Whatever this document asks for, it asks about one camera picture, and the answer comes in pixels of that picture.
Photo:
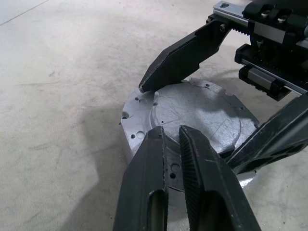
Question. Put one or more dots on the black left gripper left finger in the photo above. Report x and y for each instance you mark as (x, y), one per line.
(142, 180)

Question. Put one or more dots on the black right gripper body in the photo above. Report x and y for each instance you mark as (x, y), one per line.
(272, 29)

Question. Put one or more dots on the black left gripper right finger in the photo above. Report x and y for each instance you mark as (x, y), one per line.
(209, 187)

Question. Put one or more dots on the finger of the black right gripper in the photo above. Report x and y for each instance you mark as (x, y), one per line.
(183, 60)
(272, 142)

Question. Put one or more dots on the grey motor housing lid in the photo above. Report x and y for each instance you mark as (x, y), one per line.
(199, 113)

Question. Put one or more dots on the grey motor housing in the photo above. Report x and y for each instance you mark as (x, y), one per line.
(246, 179)

